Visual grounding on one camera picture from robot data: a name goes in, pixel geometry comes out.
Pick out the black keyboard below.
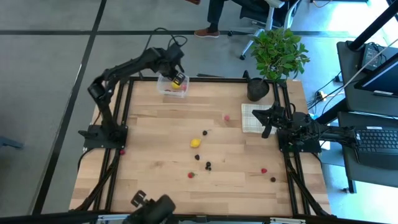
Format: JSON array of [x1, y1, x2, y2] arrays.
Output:
[[353, 126, 398, 170]]

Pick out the black monitor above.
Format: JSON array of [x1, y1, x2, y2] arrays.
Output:
[[354, 52, 398, 99]]

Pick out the thin pale hanging cord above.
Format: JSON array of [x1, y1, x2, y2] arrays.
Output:
[[341, 39, 398, 88]]

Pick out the black leader arm handle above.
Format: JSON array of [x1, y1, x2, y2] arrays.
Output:
[[123, 190, 177, 224]]

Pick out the clear plastic tupperware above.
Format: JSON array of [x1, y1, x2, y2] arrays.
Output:
[[156, 73, 190, 99]]

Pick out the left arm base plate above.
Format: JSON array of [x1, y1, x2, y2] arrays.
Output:
[[78, 124, 128, 149]]

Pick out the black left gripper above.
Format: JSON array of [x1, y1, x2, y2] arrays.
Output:
[[157, 42, 187, 86]]

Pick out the white checked towel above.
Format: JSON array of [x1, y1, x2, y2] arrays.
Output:
[[241, 103, 277, 134]]

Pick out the person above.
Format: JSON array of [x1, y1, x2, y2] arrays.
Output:
[[185, 0, 280, 39]]

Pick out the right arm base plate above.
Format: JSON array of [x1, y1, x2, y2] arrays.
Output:
[[276, 129, 323, 154]]

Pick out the green leafy plant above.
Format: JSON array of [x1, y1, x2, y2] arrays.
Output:
[[249, 27, 311, 82]]

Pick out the black power adapter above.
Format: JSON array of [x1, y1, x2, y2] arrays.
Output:
[[361, 43, 382, 71]]

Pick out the black aluminium table frame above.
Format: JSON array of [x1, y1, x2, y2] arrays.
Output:
[[68, 70, 337, 224]]

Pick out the black floor cables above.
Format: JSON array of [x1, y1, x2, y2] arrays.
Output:
[[306, 71, 346, 116]]

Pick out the black desk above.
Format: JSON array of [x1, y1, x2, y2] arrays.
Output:
[[336, 40, 398, 189]]

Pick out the black plant pot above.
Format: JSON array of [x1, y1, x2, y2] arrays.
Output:
[[246, 77, 271, 103]]

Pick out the grey furniture leg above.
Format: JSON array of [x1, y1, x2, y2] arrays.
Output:
[[0, 136, 25, 150]]

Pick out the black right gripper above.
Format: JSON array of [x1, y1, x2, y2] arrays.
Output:
[[252, 102, 286, 139]]

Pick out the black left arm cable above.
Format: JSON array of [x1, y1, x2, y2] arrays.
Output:
[[148, 27, 188, 49]]

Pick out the black office chair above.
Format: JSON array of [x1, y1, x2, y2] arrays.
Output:
[[228, 0, 301, 60]]

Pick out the black support beam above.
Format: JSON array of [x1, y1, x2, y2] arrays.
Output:
[[316, 0, 398, 125]]

